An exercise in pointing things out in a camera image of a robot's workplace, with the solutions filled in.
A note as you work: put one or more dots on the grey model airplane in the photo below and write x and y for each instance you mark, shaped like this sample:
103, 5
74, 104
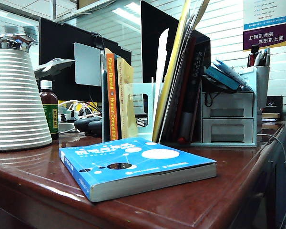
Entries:
54, 64

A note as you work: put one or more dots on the brown medicine bottle white cap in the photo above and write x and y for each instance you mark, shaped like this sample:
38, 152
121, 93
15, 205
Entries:
48, 105

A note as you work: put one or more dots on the white power strip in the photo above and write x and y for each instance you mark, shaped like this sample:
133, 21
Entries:
66, 124

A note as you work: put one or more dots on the pale blue organizer drawer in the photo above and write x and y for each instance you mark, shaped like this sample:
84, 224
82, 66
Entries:
227, 122
227, 99

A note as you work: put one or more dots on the small black box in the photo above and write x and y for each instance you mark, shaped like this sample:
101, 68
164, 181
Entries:
274, 103

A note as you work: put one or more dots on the blue paperback book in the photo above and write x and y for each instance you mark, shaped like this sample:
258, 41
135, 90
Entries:
133, 167

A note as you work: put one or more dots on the light blue pamphlet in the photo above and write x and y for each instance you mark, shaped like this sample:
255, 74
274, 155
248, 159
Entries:
228, 69

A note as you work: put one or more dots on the leaning books and folders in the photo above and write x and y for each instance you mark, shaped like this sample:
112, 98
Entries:
193, 19

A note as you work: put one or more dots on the white ribbed thermos jug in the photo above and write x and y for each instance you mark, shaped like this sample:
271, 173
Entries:
16, 107

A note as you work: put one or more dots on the silver grey flat panel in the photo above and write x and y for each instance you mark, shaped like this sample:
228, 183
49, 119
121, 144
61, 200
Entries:
87, 64

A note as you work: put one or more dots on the yellow file folder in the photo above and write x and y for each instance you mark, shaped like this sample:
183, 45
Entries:
171, 78

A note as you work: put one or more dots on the black computer monitor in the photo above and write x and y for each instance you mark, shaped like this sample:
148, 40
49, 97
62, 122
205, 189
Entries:
57, 43

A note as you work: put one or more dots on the orange Human Compatible book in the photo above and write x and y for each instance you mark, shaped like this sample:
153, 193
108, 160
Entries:
112, 95

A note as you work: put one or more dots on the wall poster purple banner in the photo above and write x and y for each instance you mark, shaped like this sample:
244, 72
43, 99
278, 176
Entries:
267, 23

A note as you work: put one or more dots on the dark book Chinese title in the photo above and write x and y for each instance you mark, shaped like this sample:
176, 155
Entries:
199, 62

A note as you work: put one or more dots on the blue grey pen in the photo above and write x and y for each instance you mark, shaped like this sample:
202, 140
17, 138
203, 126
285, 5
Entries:
267, 56

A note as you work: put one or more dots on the brown flat book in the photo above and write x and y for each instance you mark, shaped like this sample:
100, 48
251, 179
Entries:
270, 116

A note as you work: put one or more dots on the black computer mouse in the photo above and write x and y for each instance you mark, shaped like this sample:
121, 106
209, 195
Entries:
88, 124

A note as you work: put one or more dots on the white paper sheet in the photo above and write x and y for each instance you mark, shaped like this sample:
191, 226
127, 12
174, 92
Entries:
162, 55

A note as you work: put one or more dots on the white pen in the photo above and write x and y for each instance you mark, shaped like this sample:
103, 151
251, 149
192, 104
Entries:
258, 60

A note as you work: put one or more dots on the cream yellow paperback book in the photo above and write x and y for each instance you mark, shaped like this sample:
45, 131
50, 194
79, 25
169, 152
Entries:
127, 95

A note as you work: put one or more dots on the light blue desk bookshelf organizer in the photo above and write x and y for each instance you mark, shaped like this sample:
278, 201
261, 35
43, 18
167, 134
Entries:
138, 88

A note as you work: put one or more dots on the small teal blue book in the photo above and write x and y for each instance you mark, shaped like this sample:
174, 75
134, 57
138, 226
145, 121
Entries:
221, 77

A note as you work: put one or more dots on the red thin folder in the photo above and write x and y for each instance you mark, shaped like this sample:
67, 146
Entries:
187, 83

